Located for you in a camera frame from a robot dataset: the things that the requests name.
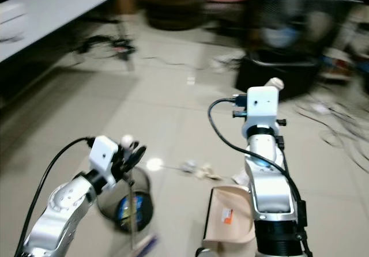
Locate thin broom with purple bristles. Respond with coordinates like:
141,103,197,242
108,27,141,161
121,134,160,255

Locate beige long-handled dustpan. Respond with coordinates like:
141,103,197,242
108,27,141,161
195,77,285,257

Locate small white floor litter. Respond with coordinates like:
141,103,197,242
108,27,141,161
178,161,215,182

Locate black floor fan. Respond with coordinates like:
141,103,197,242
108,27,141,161
234,0,326,100

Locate round black bin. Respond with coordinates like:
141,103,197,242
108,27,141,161
96,166,153,233

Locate white paper scrap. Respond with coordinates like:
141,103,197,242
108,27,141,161
231,169,250,186

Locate crumpled white paper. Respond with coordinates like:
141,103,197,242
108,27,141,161
209,54,244,74

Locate round brown pouf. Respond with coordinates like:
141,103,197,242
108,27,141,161
141,0,204,31

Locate white table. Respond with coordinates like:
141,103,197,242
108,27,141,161
0,0,127,63

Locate white box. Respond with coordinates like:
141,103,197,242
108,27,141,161
0,3,28,43

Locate colourful packaging pile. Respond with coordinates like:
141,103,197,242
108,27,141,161
322,48,355,78

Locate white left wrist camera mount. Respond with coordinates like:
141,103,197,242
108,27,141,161
88,135,119,178

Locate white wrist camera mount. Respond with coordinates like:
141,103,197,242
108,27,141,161
244,86,281,135
88,135,119,178

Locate black cable bundle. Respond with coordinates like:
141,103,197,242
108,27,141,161
74,34,137,58

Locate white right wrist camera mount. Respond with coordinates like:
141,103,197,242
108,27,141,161
244,86,281,135

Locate loose black floor cables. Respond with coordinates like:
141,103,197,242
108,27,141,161
293,97,369,149

